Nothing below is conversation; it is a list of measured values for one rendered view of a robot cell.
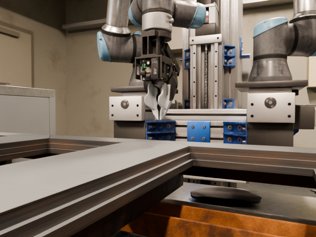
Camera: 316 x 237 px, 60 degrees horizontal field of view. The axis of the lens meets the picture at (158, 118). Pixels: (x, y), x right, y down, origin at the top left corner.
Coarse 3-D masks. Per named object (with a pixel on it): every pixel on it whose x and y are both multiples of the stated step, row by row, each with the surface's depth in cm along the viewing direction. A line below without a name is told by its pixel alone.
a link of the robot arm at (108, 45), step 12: (108, 0) 103; (120, 0) 101; (108, 12) 104; (120, 12) 103; (108, 24) 106; (120, 24) 105; (108, 36) 106; (120, 36) 106; (108, 48) 107; (120, 48) 108; (132, 48) 110; (108, 60) 111; (120, 60) 112
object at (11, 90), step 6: (0, 90) 117; (6, 90) 119; (12, 90) 122; (18, 90) 124; (24, 90) 127; (30, 90) 130; (36, 90) 133; (42, 90) 136; (48, 90) 140; (54, 90) 143; (36, 96) 150; (42, 96) 137; (48, 96) 140; (54, 96) 143
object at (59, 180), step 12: (0, 168) 39; (12, 168) 39; (24, 168) 39; (36, 168) 39; (48, 168) 39; (0, 180) 32; (12, 180) 32; (24, 180) 32; (36, 180) 32; (48, 180) 32; (60, 180) 32; (72, 180) 32; (84, 180) 32
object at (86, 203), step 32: (0, 160) 67; (160, 160) 49; (192, 160) 61; (224, 160) 59; (256, 160) 57; (288, 160) 54; (64, 192) 28; (96, 192) 32; (128, 192) 37; (0, 224) 22; (32, 224) 24; (64, 224) 26
